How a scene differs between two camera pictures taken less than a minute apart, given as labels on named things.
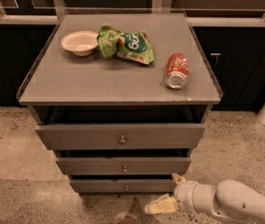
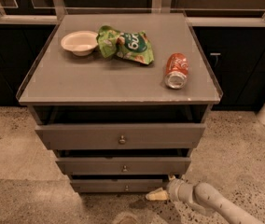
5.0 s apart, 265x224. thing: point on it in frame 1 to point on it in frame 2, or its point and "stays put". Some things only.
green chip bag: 133,47 stays put
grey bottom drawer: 123,186 stays put
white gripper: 185,194 to 174,189
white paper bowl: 81,43 stays put
